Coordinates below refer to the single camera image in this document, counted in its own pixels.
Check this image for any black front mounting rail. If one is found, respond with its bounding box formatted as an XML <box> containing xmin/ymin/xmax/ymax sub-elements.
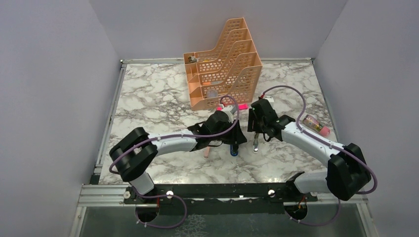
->
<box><xmin>123</xmin><ymin>183</ymin><xmax>318</xmax><ymax>215</ymax></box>

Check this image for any orange perforated file organizer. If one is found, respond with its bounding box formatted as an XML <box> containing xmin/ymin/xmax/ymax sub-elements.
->
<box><xmin>183</xmin><ymin>17</ymin><xmax>262</xmax><ymax>111</ymax></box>

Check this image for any colourful pink capped tube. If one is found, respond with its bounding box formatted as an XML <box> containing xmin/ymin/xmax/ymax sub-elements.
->
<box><xmin>302</xmin><ymin>115</ymin><xmax>331</xmax><ymax>137</ymax></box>

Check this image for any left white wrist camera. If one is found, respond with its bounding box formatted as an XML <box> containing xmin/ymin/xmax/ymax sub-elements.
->
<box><xmin>221</xmin><ymin>105</ymin><xmax>238</xmax><ymax>122</ymax></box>

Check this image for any pink flat plastic item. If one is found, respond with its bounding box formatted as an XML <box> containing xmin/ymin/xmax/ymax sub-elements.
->
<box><xmin>216</xmin><ymin>104</ymin><xmax>249</xmax><ymax>111</ymax></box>

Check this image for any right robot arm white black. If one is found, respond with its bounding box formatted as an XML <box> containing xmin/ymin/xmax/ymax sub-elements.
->
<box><xmin>248</xmin><ymin>99</ymin><xmax>372</xmax><ymax>201</ymax></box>

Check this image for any blue black stapler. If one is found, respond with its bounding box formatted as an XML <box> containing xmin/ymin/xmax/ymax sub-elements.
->
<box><xmin>230</xmin><ymin>144</ymin><xmax>239</xmax><ymax>157</ymax></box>

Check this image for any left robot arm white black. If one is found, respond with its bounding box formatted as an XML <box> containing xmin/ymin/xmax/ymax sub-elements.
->
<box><xmin>109</xmin><ymin>111</ymin><xmax>247</xmax><ymax>203</ymax></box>

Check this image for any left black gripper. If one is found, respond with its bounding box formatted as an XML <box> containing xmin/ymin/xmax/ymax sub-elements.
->
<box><xmin>209</xmin><ymin>119</ymin><xmax>247</xmax><ymax>145</ymax></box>

